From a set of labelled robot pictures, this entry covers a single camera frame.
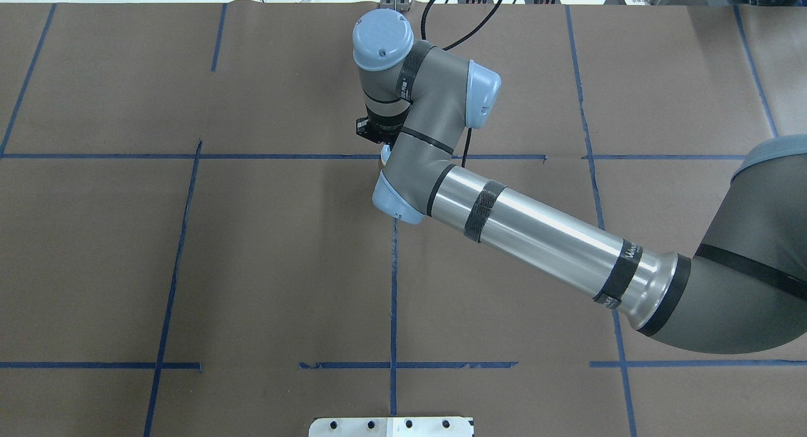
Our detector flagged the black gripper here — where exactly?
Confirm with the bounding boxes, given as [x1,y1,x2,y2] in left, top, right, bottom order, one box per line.
[365,102,411,146]

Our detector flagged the blue and cream bell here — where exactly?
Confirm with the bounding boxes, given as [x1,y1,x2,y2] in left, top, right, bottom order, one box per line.
[380,144,392,169]

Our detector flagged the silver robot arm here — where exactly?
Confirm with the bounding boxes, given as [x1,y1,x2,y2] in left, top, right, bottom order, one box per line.
[352,9,806,354]

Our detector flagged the brown paper table cover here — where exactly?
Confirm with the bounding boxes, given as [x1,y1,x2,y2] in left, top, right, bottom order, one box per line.
[2,0,805,436]

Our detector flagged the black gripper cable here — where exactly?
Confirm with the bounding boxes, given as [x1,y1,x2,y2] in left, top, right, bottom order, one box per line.
[420,0,508,168]

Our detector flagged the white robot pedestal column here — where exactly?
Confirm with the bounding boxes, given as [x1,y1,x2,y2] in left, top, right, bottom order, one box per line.
[308,416,475,436]

